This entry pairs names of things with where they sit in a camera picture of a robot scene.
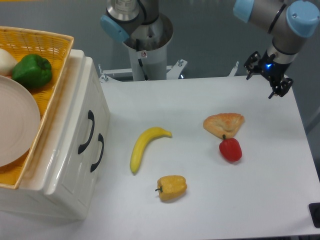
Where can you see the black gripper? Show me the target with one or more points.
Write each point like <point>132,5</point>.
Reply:
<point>271,71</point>

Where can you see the black top drawer handle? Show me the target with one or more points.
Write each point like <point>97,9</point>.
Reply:
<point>89,132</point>

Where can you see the black drawer handle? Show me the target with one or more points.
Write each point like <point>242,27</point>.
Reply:
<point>100,152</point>
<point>89,132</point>

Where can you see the white drawer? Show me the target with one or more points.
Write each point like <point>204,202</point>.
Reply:
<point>71,174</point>

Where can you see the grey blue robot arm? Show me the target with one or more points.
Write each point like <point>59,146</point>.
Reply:
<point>290,25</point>

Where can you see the white drawer cabinet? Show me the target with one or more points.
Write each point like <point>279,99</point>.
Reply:
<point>31,196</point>

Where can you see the baked pastry bread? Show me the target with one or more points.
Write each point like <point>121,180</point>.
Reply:
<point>227,124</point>

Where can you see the red bell pepper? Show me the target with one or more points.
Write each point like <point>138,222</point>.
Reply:
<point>230,149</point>

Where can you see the yellow banana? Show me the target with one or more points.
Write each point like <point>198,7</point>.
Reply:
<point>142,142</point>

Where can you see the black object at table edge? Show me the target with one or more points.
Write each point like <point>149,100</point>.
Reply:
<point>314,209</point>

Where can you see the yellow bell pepper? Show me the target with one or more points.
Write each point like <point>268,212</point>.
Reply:
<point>170,187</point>

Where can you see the green bell pepper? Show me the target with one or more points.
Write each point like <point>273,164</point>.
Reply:
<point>33,71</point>

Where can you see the pink plate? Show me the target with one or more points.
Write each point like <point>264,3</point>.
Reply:
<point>19,120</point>

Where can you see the yellow woven basket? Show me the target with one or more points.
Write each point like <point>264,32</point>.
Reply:
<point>56,48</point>

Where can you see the white round vegetable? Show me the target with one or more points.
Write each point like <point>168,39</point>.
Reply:
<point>7,63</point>

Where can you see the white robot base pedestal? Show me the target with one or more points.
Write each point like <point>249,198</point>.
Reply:
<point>147,49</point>

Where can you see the black lower drawer handle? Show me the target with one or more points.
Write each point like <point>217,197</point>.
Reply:
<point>100,152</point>

